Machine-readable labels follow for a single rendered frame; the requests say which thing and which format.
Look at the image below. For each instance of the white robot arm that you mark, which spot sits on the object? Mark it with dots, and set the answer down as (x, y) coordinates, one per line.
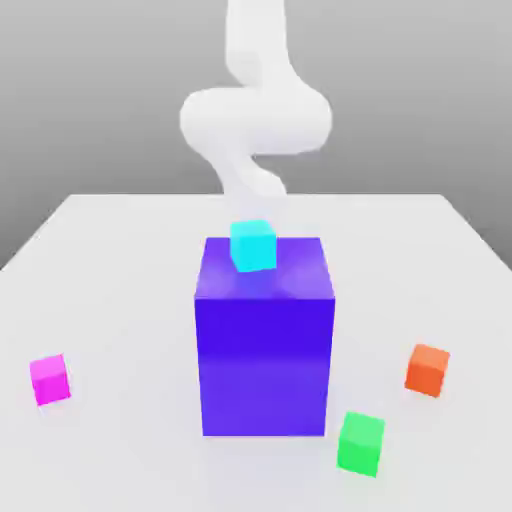
(256, 116)

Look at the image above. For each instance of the small cyan cube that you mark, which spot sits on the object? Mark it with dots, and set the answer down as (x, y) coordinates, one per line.
(254, 248)

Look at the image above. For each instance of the small orange cube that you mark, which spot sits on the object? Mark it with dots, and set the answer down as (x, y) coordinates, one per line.
(426, 372)

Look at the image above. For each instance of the small green cube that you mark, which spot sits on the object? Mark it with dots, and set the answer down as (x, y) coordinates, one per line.
(360, 444)

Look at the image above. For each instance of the small magenta cube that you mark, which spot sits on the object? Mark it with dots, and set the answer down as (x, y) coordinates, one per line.
(50, 380)

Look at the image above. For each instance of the large purple box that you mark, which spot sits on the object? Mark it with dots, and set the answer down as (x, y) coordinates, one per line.
(264, 360)

